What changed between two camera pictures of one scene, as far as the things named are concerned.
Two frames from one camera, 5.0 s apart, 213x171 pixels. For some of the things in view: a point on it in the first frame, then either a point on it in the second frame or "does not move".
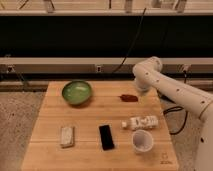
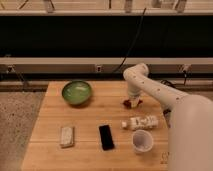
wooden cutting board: x=119 y=128 does not move
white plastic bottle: x=141 y=122 does not move
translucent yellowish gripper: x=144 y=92 -> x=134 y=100
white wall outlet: x=99 y=69 does not move
